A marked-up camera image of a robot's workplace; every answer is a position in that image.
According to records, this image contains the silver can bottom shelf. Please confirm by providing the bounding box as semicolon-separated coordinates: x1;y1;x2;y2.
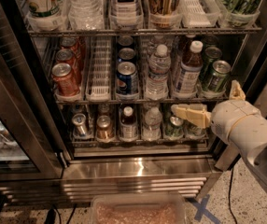
72;113;89;136

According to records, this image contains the red soda can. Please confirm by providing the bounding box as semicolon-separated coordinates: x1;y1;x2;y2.
55;49;81;84
51;63;79;96
60;36;85;71

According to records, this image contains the clear water bottle top shelf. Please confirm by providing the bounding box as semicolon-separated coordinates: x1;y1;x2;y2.
68;0;105;31

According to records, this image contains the front red soda can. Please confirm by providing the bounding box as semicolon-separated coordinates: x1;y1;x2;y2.
51;63;79;96

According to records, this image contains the clear water bottle shelf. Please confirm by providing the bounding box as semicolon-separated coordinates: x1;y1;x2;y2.
68;0;105;31
146;44;171;100

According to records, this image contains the tea bottle top shelf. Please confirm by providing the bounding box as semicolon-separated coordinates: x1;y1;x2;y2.
111;0;141;27

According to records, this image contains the front green soda can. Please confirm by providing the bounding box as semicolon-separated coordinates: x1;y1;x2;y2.
202;60;231;92

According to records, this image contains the tea bottle bottom shelf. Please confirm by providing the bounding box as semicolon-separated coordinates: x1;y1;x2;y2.
120;106;138;141

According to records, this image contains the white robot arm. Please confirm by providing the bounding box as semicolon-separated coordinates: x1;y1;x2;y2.
171;80;267;193

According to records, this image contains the blue pepsi can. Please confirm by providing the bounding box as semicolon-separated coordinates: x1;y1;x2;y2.
116;62;138;95
117;48;136;63

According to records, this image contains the black cable on floor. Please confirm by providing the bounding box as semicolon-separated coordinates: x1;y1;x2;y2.
227;167;239;224

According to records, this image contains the front blue pepsi can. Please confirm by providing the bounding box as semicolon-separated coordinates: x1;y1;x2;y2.
116;62;138;95

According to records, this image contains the bronze can bottom shelf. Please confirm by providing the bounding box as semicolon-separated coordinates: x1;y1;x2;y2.
96;115;113;140

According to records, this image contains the green soda can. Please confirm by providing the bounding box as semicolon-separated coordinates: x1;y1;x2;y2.
202;60;231;92
199;46;222;81

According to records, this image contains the water bottle bottom shelf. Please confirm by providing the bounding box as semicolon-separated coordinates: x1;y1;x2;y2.
142;106;162;141

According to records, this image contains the green can bottom left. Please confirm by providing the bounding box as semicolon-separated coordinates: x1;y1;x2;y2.
165;115;183;138

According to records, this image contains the blue label tea bottle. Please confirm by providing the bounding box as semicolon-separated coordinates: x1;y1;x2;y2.
174;40;203;93

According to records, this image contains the tea bottle shelf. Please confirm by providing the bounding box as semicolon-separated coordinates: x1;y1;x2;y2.
111;0;141;27
120;106;138;141

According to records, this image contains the brown can top shelf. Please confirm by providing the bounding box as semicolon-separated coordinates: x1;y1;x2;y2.
148;0;180;28

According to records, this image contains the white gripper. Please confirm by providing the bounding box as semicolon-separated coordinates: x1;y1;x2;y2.
171;80;260;143

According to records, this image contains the fridge glass door left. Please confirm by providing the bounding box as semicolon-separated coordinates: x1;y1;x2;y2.
0;0;63;181

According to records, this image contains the clear water bottle middle shelf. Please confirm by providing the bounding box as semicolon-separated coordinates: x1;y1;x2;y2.
146;44;171;100

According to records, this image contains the clear plastic bin on floor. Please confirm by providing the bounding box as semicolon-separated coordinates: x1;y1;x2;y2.
89;192;187;224

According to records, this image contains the green can bottom right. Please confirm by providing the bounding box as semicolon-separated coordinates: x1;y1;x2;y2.
187;123;205;138

